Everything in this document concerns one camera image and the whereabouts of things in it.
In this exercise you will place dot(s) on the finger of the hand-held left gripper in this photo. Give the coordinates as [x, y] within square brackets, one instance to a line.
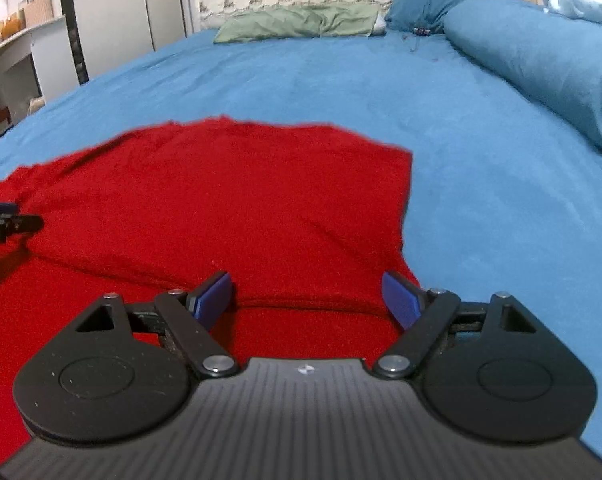
[11, 222]

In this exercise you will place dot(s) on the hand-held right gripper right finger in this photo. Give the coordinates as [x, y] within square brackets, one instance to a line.
[400, 300]

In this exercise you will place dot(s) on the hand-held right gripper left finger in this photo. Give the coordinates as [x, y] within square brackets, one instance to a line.
[212, 299]

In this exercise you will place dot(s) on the red knit garment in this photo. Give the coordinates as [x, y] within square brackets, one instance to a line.
[216, 220]

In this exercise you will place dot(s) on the white desk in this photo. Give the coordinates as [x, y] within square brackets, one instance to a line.
[11, 60]

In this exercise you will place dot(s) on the black metal pole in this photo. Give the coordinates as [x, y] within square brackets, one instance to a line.
[75, 25]

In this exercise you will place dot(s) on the woven basket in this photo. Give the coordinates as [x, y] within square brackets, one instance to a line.
[39, 11]

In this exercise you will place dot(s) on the blue bed sheet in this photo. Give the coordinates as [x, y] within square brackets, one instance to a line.
[331, 90]

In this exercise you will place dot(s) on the grey white wardrobe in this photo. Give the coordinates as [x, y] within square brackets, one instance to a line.
[126, 5]

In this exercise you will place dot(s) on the blue duvet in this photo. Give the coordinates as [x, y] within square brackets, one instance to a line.
[541, 60]

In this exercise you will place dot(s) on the green pillow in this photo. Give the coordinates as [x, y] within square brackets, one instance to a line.
[301, 22]

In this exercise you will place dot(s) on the dark blue pillow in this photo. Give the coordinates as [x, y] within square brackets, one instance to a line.
[421, 0]

